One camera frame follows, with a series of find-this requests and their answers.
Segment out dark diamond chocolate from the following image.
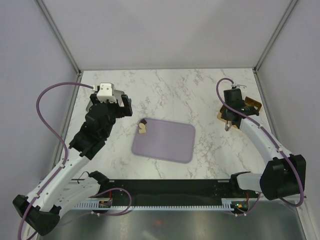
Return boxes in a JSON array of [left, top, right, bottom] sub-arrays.
[[140, 119, 147, 125]]

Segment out white oval chocolate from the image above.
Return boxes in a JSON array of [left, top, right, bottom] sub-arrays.
[[139, 123, 146, 129]]

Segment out white block chocolate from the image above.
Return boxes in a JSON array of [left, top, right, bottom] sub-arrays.
[[138, 128, 146, 134]]

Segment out metal tongs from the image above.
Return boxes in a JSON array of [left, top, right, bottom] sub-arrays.
[[224, 121, 232, 132]]

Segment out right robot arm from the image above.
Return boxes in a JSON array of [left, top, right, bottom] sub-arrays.
[[221, 87, 306, 200]]

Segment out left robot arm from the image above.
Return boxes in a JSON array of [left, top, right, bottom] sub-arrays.
[[13, 93, 133, 236]]

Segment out gold chocolate box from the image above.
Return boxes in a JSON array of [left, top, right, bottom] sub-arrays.
[[217, 96, 262, 123]]

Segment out lavender plastic tray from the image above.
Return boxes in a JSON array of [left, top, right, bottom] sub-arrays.
[[131, 117, 196, 164]]

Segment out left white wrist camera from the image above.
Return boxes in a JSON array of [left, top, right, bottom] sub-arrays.
[[92, 82, 117, 103]]

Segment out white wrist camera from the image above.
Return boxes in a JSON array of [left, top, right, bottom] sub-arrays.
[[92, 82, 117, 103], [231, 82, 247, 89]]

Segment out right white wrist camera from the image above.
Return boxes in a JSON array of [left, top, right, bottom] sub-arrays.
[[231, 82, 247, 89]]

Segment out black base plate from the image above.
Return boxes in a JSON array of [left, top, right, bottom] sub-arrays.
[[102, 179, 258, 206]]

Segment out white cable duct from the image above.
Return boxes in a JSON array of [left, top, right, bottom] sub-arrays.
[[72, 199, 234, 212]]

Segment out left aluminium frame post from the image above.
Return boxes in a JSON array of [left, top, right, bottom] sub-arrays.
[[34, 0, 82, 76]]

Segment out aluminium frame post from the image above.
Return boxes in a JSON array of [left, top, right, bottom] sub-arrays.
[[34, 0, 82, 76], [252, 0, 305, 73]]

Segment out right aluminium frame post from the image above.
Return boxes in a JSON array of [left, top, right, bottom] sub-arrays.
[[252, 0, 305, 73]]

